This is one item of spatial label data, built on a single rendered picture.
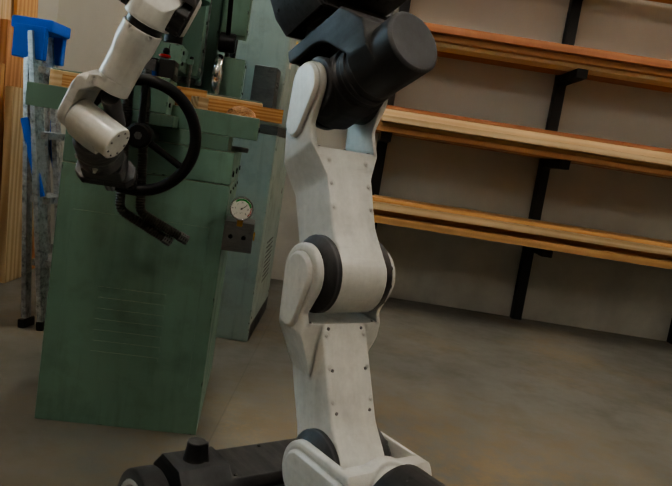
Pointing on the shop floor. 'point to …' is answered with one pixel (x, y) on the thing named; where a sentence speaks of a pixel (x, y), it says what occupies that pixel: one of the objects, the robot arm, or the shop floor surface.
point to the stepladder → (38, 156)
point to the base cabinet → (132, 307)
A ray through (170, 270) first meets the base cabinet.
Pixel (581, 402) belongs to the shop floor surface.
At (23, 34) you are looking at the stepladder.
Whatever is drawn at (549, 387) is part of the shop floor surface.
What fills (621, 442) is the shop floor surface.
